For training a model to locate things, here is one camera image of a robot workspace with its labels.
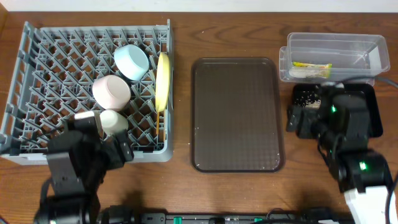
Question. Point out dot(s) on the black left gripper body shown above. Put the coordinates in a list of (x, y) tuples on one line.
[(116, 149)]

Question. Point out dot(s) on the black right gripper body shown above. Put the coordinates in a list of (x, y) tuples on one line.
[(304, 121)]

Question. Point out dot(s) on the small white green cup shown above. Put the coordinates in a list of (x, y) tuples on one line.
[(112, 122)]

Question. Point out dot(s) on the white napkin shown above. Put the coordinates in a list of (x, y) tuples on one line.
[(301, 73)]

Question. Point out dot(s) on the pink bowl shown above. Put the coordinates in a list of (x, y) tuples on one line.
[(111, 92)]

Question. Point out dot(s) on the wooden chopstick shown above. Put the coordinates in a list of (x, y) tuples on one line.
[(165, 125), (157, 123)]

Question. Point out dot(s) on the green snack wrapper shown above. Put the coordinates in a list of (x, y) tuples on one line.
[(321, 71)]

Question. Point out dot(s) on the yellow plate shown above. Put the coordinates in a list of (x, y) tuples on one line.
[(162, 83)]

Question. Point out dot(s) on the light blue bowl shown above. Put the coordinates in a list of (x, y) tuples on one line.
[(131, 61)]

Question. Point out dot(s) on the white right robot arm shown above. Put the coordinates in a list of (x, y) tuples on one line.
[(365, 180)]

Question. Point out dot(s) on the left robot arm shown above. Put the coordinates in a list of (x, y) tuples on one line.
[(70, 198)]

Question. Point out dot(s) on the black waste bin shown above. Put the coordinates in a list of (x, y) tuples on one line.
[(363, 90)]

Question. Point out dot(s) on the grey dishwasher rack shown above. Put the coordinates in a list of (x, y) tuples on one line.
[(53, 77)]

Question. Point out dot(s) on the spilled white rice pile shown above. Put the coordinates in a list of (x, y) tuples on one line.
[(307, 99)]

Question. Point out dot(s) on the dark brown serving tray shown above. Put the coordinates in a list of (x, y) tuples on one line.
[(236, 116)]

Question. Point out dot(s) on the clear plastic bin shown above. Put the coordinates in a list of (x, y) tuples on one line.
[(351, 55)]

